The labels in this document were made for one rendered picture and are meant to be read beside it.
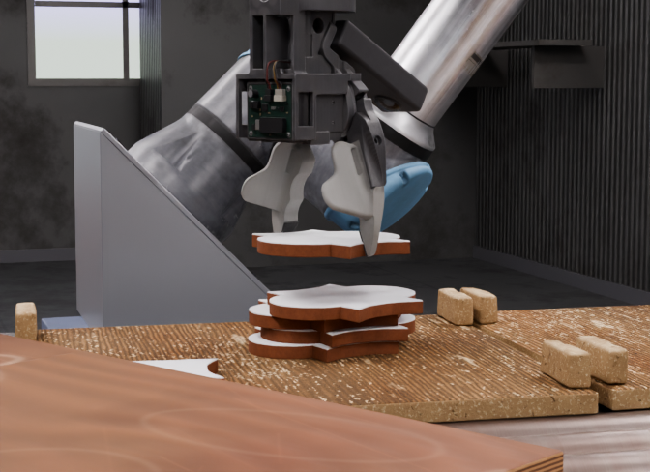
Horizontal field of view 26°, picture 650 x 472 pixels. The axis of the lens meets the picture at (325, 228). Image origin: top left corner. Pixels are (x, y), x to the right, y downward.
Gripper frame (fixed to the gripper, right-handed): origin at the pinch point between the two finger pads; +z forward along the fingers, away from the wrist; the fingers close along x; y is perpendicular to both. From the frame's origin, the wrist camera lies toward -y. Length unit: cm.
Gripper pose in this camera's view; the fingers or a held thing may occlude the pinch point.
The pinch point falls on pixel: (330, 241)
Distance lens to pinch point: 116.8
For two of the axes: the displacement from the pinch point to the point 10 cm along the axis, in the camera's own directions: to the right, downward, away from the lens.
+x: 6.9, 0.8, -7.2
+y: -7.2, 0.7, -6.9
